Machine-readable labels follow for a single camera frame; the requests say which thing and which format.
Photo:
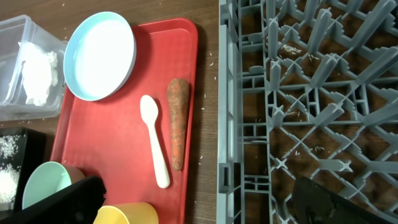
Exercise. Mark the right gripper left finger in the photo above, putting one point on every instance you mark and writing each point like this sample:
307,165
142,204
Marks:
78,203

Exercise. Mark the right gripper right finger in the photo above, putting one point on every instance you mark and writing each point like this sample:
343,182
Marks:
315,204

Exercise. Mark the mint green bowl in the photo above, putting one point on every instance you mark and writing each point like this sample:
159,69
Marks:
47,179

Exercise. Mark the white rice pile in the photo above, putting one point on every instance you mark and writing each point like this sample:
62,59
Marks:
10,170

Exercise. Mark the white plastic spoon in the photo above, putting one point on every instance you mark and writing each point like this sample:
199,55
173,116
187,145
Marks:
149,113

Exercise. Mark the white tissue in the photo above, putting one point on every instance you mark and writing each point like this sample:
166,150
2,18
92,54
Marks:
39,71

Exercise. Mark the orange carrot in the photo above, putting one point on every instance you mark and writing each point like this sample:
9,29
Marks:
178,92

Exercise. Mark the large light blue plate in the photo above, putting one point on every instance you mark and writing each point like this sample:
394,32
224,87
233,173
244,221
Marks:
99,56

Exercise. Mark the black waste tray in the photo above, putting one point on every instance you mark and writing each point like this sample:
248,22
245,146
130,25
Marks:
30,156

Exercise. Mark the grey dishwasher rack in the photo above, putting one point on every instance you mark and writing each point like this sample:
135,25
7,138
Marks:
306,89

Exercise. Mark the clear plastic waste bin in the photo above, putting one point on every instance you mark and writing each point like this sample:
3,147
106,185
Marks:
13,107

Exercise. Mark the yellow plastic cup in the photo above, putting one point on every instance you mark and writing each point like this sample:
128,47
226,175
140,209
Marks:
127,213

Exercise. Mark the red serving tray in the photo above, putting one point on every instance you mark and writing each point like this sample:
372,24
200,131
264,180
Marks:
108,137

